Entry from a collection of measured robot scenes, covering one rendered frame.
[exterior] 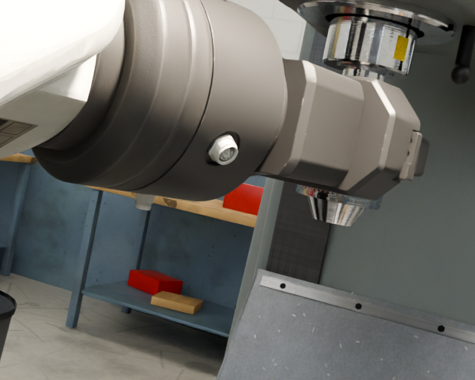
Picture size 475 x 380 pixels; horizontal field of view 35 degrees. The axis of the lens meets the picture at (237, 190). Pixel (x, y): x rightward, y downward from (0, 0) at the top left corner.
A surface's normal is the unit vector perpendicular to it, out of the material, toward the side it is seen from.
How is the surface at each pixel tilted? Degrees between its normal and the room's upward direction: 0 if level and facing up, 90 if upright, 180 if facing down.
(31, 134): 153
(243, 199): 90
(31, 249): 90
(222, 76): 82
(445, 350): 64
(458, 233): 90
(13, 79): 102
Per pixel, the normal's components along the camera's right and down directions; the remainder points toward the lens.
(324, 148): 0.71, 0.18
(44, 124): 0.13, 0.95
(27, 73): 0.86, 0.40
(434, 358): -0.22, -0.46
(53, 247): -0.37, -0.03
